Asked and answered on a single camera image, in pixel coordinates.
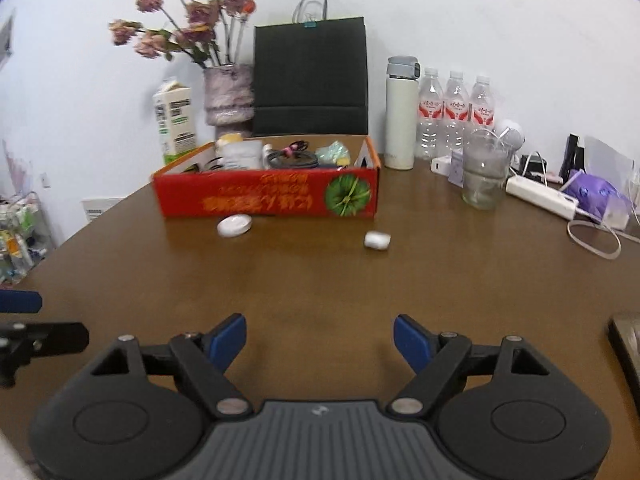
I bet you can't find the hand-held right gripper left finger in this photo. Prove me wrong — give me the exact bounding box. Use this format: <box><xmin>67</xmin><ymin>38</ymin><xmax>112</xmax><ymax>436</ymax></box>
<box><xmin>90</xmin><ymin>312</ymin><xmax>251</xmax><ymax>418</ymax></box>

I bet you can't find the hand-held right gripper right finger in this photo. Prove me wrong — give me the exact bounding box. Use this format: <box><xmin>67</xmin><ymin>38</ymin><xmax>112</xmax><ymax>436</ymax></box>
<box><xmin>391</xmin><ymin>314</ymin><xmax>551</xmax><ymax>416</ymax></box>

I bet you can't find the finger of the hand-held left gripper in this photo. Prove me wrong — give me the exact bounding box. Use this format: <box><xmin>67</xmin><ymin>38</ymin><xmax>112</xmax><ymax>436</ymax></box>
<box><xmin>0</xmin><ymin>290</ymin><xmax>43</xmax><ymax>314</ymax></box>
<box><xmin>0</xmin><ymin>321</ymin><xmax>90</xmax><ymax>389</ymax></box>

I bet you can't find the red cardboard box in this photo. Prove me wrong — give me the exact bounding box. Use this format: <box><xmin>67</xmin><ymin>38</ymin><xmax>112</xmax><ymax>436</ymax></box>
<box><xmin>151</xmin><ymin>135</ymin><xmax>382</xmax><ymax>220</ymax></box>

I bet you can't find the braided cable with pink ties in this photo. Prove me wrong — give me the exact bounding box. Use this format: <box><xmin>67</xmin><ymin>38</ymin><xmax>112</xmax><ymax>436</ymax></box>
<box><xmin>267</xmin><ymin>140</ymin><xmax>321</xmax><ymax>170</ymax></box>

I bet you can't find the wooden desktop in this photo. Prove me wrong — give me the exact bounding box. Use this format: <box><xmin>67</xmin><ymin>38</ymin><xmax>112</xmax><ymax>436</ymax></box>
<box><xmin>0</xmin><ymin>152</ymin><xmax>640</xmax><ymax>480</ymax></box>

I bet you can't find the storage rack with boxes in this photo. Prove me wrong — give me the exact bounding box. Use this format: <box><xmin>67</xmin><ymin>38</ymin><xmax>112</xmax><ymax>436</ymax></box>
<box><xmin>0</xmin><ymin>191</ymin><xmax>55</xmax><ymax>286</ymax></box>

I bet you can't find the white round puck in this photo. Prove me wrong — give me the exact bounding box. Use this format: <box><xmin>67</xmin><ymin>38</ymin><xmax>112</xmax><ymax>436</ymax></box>
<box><xmin>216</xmin><ymin>214</ymin><xmax>252</xmax><ymax>237</ymax></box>

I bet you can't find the pale printed tin box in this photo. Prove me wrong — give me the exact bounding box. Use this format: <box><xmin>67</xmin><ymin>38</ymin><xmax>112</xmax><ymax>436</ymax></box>
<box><xmin>448</xmin><ymin>149</ymin><xmax>469</xmax><ymax>186</ymax></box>

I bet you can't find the white plastic container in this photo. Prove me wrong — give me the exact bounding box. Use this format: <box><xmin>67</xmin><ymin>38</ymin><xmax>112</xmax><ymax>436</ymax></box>
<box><xmin>220</xmin><ymin>140</ymin><xmax>266</xmax><ymax>170</ymax></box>

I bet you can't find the clear glass cup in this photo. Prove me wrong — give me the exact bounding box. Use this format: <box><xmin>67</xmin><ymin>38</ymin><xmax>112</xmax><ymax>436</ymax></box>
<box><xmin>461</xmin><ymin>129</ymin><xmax>512</xmax><ymax>210</ymax></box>

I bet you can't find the white power strip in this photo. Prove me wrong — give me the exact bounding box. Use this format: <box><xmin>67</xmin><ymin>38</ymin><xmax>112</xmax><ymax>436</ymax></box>
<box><xmin>506</xmin><ymin>175</ymin><xmax>580</xmax><ymax>221</ymax></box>

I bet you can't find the iridescent green plastic bag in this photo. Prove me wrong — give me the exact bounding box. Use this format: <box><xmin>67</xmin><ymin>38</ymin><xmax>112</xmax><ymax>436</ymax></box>
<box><xmin>315</xmin><ymin>142</ymin><xmax>351</xmax><ymax>168</ymax></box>

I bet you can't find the dark grey device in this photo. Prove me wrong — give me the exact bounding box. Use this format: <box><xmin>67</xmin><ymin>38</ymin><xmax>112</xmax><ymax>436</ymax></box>
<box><xmin>607</xmin><ymin>312</ymin><xmax>640</xmax><ymax>386</ymax></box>

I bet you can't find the white thermos bottle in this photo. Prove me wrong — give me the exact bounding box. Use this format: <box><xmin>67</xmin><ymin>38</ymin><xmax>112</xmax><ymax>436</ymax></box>
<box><xmin>385</xmin><ymin>55</ymin><xmax>421</xmax><ymax>170</ymax></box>

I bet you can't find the green white milk carton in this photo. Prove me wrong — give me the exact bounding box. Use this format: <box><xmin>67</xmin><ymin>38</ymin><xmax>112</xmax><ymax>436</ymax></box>
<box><xmin>152</xmin><ymin>77</ymin><xmax>197</xmax><ymax>166</ymax></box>

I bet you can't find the clear water bottle red label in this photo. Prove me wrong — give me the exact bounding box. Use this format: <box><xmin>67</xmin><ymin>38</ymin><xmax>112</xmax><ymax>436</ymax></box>
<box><xmin>469</xmin><ymin>75</ymin><xmax>497</xmax><ymax>133</ymax></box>
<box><xmin>442</xmin><ymin>70</ymin><xmax>472</xmax><ymax>153</ymax></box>
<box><xmin>416</xmin><ymin>66</ymin><xmax>446</xmax><ymax>161</ymax></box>

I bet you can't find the small white round device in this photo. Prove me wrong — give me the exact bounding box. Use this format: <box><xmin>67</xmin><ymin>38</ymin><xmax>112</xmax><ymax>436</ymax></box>
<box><xmin>500</xmin><ymin>120</ymin><xmax>527</xmax><ymax>149</ymax></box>

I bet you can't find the purple tissue pack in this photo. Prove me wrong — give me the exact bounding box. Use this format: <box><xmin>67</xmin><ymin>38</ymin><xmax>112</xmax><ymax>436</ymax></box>
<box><xmin>560</xmin><ymin>170</ymin><xmax>633</xmax><ymax>231</ymax></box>

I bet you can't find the purple marbled vase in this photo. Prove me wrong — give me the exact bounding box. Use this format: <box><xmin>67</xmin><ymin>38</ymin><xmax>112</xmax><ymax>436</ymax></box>
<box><xmin>202</xmin><ymin>64</ymin><xmax>254</xmax><ymax>138</ymax></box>

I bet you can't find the white folded card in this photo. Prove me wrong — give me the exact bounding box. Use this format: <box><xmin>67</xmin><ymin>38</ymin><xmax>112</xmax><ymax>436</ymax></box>
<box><xmin>584</xmin><ymin>136</ymin><xmax>636</xmax><ymax>186</ymax></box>

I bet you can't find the white cable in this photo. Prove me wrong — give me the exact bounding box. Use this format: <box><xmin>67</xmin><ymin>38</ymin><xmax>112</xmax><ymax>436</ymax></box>
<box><xmin>566</xmin><ymin>219</ymin><xmax>623</xmax><ymax>262</ymax></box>

